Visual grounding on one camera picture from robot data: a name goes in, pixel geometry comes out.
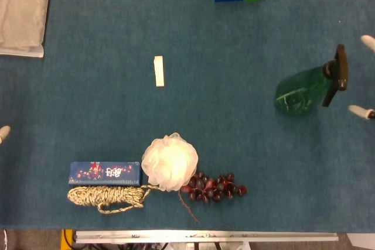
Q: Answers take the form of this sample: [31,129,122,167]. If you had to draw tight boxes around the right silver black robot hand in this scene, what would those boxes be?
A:
[348,35,375,121]

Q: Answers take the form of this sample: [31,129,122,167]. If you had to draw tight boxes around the green spray bottle black trigger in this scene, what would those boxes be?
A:
[274,43,349,117]

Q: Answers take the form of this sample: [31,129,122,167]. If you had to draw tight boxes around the white box corner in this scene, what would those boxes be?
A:
[346,233,375,250]

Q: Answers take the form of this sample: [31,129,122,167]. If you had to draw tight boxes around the dark red grape bunch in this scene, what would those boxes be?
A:
[178,172,248,224]

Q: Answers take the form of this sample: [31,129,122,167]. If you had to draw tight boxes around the blue felt table cover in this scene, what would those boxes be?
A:
[0,0,375,232]

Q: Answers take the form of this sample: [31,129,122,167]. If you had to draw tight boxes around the white mesh bath sponge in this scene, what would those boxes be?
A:
[141,132,199,193]

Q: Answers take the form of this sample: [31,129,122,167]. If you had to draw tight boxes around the small white rectangular block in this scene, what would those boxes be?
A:
[153,55,165,88]

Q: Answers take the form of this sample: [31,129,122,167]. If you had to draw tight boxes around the blue printed rectangular box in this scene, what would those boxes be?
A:
[68,160,142,187]

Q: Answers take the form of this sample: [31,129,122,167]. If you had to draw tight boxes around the clear bag with grey cloth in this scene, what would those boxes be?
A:
[0,0,53,59]

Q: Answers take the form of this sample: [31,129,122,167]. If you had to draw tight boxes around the aluminium frame rail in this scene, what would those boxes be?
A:
[73,230,339,244]

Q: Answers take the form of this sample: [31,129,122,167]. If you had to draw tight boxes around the coiled camouflage rope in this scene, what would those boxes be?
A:
[67,184,161,214]

